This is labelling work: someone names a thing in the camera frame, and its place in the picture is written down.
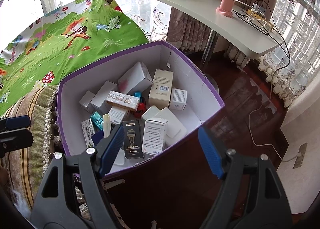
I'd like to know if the dark blue box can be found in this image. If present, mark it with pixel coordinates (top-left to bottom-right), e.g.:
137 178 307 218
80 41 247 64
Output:
91 130 104 145

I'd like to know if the cream plastic scoop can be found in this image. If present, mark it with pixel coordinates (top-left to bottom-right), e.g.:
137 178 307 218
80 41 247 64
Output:
103 114 125 166

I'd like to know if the teal box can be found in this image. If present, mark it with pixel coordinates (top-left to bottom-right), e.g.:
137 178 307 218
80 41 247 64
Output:
90 111 104 130

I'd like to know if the black shaver box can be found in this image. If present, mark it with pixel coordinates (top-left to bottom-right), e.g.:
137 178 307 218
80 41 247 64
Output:
122 120 144 159

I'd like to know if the tall white box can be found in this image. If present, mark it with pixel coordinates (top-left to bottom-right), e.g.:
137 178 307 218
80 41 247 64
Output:
91 80 118 116

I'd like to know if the white box blue text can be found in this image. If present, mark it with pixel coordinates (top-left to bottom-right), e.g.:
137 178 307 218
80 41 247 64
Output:
142 117 168 156

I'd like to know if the white plastic tray box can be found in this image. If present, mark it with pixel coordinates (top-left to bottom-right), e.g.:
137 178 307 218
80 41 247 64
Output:
155 107 187 147

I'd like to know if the red toy car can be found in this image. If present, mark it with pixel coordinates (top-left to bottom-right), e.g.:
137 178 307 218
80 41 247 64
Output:
133 103 146 118

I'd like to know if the large white box pink stain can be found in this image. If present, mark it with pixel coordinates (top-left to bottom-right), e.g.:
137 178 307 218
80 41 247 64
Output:
118 61 153 95

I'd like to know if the cream box with drawing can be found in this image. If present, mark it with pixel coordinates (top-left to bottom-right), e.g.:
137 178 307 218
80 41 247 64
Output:
149 69 174 110

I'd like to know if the white cube box red logo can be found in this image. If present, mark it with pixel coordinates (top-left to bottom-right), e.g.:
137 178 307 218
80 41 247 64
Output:
108 106 128 125

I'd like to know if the small white red-text box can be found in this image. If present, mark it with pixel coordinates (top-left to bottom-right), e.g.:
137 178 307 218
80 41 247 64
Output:
106 91 140 112

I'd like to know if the striped beige sofa cover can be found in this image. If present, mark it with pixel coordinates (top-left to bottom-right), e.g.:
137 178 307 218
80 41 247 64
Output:
1 85 63 219

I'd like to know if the barcode white box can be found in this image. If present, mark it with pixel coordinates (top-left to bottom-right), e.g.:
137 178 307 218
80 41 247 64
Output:
81 119 95 148

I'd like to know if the small white box in bin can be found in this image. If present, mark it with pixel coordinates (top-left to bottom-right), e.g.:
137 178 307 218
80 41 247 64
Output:
79 91 95 113

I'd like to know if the green cartoon print cloth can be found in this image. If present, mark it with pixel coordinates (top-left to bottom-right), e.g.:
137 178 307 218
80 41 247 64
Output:
1 0 148 114

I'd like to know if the small white square box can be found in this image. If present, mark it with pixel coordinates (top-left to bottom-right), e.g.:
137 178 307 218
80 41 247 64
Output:
141 105 160 122

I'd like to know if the white box printed text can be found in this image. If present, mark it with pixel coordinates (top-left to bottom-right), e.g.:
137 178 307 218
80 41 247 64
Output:
169 88 187 110

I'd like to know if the purple cardboard storage box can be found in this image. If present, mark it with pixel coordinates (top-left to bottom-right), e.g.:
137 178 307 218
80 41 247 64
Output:
57 41 225 173

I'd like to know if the white desk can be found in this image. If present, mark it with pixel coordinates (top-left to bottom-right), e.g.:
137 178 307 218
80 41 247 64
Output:
157 0 283 59

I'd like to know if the white power cable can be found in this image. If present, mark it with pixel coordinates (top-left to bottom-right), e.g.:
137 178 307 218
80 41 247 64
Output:
248 68 303 163

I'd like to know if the power strip with cables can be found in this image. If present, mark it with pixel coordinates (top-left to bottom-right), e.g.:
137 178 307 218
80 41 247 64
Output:
234 0 291 83

